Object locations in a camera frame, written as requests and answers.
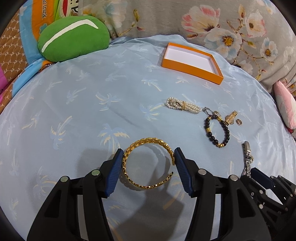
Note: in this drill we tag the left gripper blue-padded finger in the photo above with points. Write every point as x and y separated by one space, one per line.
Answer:
261 177

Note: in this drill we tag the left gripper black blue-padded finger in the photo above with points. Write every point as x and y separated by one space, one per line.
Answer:
58 218
240 218

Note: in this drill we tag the silver metal wristwatch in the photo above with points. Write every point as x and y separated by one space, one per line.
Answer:
248 159

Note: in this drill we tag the gold metal wristwatch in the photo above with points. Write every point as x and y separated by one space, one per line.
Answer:
229 119

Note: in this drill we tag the gold chain bangle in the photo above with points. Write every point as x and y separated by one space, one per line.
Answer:
138 143

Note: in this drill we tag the small gold hoop earring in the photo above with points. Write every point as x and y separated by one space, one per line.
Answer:
239 122

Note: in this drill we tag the rose gold hoop earring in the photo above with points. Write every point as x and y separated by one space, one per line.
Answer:
217 114

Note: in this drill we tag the pink pillow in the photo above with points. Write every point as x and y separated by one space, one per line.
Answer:
286 106

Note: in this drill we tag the light blue palm-print cloth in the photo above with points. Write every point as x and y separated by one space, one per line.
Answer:
74 115

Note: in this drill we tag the orange shallow cardboard box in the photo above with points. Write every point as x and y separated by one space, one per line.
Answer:
193 62

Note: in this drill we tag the grey floral blanket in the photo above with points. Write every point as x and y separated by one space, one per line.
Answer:
252 35

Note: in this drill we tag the colourful printed bedsheet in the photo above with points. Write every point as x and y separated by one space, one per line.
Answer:
20 57

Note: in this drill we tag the green plush pillow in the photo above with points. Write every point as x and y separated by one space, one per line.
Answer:
72 37

